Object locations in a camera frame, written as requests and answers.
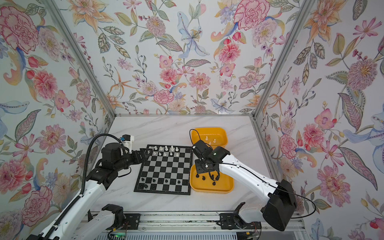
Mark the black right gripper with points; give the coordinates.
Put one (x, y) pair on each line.
(197, 166)

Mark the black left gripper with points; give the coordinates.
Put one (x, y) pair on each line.
(142, 157)

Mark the yellow tray with black pieces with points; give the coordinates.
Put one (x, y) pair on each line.
(207, 183)

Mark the yellow tray with white pieces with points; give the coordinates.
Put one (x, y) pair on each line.
(215, 137)

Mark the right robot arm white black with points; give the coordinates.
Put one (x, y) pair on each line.
(275, 201)

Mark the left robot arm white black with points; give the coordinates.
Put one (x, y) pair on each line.
(76, 222)

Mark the black and silver chessboard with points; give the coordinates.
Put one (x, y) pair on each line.
(167, 171)

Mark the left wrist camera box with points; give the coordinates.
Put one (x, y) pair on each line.
(127, 142)

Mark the aluminium front mounting rail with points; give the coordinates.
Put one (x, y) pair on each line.
(179, 226)

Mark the aluminium corner post left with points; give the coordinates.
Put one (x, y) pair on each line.
(63, 27)

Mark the aluminium corner post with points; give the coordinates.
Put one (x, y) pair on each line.
(63, 27)
(303, 13)

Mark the aluminium corner post right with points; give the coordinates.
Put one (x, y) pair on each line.
(303, 13)

